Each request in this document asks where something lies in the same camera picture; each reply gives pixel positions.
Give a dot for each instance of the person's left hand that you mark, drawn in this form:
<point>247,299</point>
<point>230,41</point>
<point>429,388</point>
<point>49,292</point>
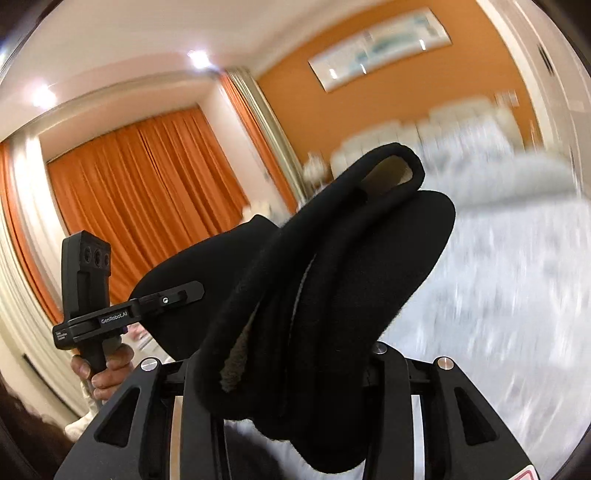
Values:
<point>111,381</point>

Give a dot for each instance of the butterfly-print pillows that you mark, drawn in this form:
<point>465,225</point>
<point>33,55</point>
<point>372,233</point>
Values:
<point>461,124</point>

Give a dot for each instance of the grey duvet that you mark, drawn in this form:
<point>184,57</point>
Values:
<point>508,177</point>

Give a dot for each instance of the round ceiling light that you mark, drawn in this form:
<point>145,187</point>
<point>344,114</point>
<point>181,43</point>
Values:
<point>198,58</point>
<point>42,95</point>

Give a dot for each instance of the framed wall picture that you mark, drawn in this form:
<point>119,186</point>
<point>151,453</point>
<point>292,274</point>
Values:
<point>381,48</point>

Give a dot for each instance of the pink cloth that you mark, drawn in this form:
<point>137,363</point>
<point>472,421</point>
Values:
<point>141,337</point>

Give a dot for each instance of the narrow orange curtain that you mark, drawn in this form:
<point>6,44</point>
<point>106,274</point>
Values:
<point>258,143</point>

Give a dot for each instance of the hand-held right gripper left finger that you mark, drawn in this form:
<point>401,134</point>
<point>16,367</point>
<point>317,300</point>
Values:
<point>138,415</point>

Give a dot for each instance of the black pants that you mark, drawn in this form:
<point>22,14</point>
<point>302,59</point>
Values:
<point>346,254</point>

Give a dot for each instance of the white flower bouquet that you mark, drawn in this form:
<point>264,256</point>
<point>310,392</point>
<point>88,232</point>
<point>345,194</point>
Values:
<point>316,170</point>

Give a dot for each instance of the wide orange curtain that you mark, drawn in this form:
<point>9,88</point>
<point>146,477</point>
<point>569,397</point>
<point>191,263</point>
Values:
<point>147,184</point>

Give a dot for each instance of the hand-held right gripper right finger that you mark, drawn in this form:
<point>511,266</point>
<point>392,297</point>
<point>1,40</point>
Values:
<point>438,415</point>

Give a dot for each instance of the white wall control panel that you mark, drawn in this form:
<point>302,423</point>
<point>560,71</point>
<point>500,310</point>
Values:
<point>506,97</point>

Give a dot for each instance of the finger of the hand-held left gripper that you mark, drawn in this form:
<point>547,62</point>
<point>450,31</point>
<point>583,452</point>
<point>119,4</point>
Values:
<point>180,295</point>

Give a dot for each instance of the bed with butterfly print sheet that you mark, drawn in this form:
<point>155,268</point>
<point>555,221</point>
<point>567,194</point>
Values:
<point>508,300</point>

